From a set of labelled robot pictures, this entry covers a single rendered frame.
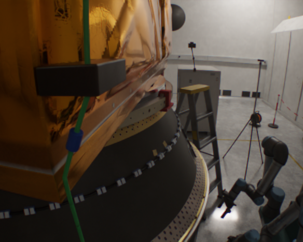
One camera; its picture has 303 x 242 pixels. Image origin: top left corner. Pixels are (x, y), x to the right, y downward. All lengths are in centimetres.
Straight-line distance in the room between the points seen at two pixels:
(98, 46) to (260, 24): 888
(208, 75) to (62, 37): 429
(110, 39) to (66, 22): 9
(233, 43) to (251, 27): 101
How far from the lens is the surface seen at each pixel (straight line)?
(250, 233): 125
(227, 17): 871
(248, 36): 887
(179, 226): 97
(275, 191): 177
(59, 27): 24
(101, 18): 30
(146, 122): 88
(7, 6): 24
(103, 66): 20
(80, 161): 32
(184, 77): 443
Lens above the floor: 194
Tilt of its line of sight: 20 degrees down
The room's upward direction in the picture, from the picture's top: straight up
